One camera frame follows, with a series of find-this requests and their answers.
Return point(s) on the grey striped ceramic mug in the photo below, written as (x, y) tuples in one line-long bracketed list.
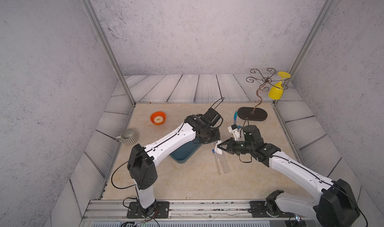
[(128, 137)]

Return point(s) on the cream ring donut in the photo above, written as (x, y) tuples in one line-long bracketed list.
[(158, 119)]

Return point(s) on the yellow plastic goblet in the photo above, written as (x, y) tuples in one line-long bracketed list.
[(278, 89)]

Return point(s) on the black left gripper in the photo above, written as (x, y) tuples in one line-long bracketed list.
[(216, 138)]

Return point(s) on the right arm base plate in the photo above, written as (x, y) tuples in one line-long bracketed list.
[(258, 209)]

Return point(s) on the aluminium front rail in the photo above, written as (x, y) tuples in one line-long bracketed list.
[(187, 213)]

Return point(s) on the white wiping cloth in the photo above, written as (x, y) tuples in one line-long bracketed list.
[(218, 150)]

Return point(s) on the black metal scroll stand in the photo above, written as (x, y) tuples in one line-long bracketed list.
[(266, 82)]

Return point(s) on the teal plastic tub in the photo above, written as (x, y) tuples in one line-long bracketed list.
[(183, 153)]

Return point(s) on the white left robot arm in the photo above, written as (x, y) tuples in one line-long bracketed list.
[(143, 161)]

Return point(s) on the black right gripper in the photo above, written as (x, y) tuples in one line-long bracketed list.
[(230, 143)]

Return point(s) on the orange plastic bowl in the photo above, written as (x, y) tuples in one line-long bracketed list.
[(158, 113)]

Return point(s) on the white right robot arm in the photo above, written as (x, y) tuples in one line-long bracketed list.
[(332, 203)]

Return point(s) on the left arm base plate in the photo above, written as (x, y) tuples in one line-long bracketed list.
[(158, 210)]

